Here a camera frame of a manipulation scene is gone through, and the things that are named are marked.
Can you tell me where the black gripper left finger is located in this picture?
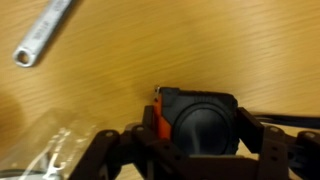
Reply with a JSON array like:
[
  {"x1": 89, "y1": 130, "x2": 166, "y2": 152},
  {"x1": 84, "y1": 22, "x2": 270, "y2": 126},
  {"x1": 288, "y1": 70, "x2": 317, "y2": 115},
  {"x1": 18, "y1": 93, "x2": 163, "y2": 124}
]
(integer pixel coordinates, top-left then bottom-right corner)
[{"x1": 68, "y1": 104, "x2": 201, "y2": 180}]

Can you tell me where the small silver adjustable wrench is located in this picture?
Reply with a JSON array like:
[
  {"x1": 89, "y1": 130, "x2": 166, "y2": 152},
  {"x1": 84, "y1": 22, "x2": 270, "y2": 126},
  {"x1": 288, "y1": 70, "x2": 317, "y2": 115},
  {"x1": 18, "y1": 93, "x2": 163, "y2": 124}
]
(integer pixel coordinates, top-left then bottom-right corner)
[{"x1": 12, "y1": 0, "x2": 73, "y2": 69}]

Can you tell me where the black orange measuring tape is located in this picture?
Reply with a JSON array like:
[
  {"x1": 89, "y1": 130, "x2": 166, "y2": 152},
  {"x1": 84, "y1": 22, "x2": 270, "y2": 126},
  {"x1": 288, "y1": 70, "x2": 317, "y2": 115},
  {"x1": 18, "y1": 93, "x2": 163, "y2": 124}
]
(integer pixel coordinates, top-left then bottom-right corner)
[{"x1": 153, "y1": 85, "x2": 320, "y2": 156}]

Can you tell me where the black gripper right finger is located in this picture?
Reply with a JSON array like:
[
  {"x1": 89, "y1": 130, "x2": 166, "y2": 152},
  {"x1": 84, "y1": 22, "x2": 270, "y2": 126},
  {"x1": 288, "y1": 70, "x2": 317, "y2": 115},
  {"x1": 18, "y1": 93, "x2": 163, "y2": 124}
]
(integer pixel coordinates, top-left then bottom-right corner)
[{"x1": 236, "y1": 107, "x2": 320, "y2": 180}]

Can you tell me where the clear plastic cup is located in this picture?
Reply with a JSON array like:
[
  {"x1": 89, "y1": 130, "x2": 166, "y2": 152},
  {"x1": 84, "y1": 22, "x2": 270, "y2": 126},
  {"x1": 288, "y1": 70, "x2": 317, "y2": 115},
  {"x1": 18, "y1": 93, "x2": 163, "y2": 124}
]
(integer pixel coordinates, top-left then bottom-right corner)
[{"x1": 0, "y1": 113, "x2": 101, "y2": 180}]

